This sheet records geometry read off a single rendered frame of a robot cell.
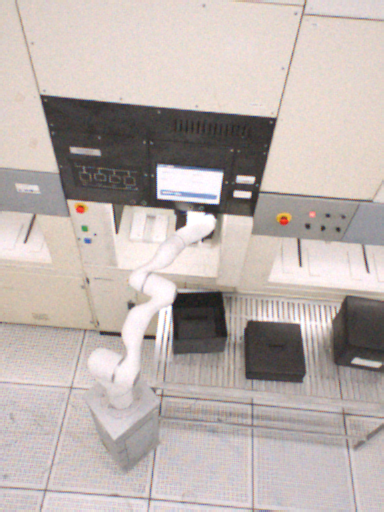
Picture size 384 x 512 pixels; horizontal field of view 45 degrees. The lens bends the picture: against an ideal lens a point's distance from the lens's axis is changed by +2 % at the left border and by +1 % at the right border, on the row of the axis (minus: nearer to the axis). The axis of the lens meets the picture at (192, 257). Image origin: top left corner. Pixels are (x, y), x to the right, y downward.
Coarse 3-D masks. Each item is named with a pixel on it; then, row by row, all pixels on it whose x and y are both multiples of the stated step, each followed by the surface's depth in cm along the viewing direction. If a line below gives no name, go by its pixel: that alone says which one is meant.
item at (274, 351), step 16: (256, 336) 239; (272, 336) 239; (288, 336) 240; (256, 352) 234; (272, 352) 234; (288, 352) 234; (256, 368) 228; (272, 368) 229; (288, 368) 229; (304, 368) 230
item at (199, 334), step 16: (176, 304) 253; (192, 304) 254; (208, 304) 256; (176, 320) 250; (192, 320) 253; (208, 320) 253; (224, 320) 238; (176, 336) 247; (192, 336) 247; (208, 336) 248; (224, 336) 240; (176, 352) 239; (192, 352) 241; (208, 352) 242
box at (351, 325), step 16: (352, 304) 236; (368, 304) 236; (336, 320) 251; (352, 320) 230; (368, 320) 231; (336, 336) 246; (352, 336) 225; (368, 336) 225; (336, 352) 242; (352, 352) 228; (368, 352) 225; (368, 368) 240
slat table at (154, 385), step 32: (160, 320) 253; (256, 320) 258; (288, 320) 257; (320, 352) 247; (160, 384) 231; (224, 384) 233; (256, 384) 234; (288, 384) 235; (320, 384) 236; (352, 384) 237; (160, 416) 274
